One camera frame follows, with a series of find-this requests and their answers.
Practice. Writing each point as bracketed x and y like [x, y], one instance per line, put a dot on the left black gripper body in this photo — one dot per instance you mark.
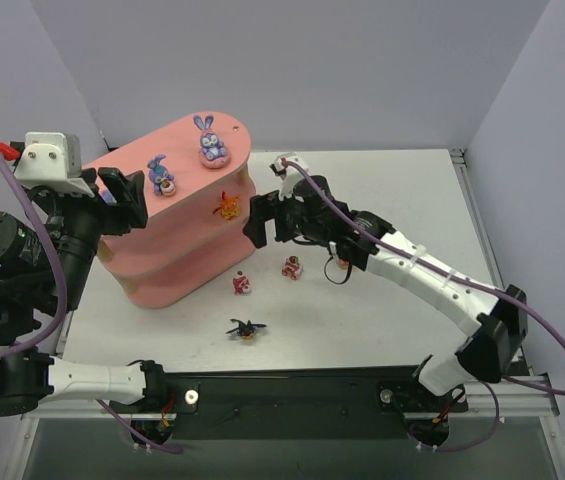
[107, 211]

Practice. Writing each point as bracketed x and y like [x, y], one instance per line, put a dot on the orange bunny toy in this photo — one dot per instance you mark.
[229, 207]

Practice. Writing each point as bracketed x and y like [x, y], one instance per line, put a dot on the small purple bunny with cake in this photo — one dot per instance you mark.
[162, 180]

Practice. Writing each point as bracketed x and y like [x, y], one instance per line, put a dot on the strawberry cake slice toy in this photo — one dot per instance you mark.
[292, 268]

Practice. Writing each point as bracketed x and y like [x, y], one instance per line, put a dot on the black winged toy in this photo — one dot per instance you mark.
[244, 329]

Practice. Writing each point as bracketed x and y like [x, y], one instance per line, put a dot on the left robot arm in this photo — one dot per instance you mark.
[44, 268]

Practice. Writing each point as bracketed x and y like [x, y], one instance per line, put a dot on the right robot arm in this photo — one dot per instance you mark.
[493, 330]

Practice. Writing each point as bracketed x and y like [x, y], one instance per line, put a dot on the pink three-tier wooden shelf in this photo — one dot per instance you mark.
[183, 245]

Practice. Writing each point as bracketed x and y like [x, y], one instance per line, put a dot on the purple bunny toy on donut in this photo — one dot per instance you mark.
[213, 153]

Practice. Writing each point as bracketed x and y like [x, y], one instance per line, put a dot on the pink bear with strawberry hat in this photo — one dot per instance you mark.
[241, 283]

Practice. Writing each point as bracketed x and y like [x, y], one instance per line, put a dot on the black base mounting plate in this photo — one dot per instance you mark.
[365, 403]

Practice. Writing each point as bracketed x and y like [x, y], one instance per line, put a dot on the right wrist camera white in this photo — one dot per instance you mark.
[285, 167]

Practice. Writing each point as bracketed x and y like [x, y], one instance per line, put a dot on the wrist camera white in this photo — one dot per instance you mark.
[285, 167]
[49, 159]

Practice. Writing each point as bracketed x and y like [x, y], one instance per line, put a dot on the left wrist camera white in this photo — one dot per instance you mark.
[49, 159]

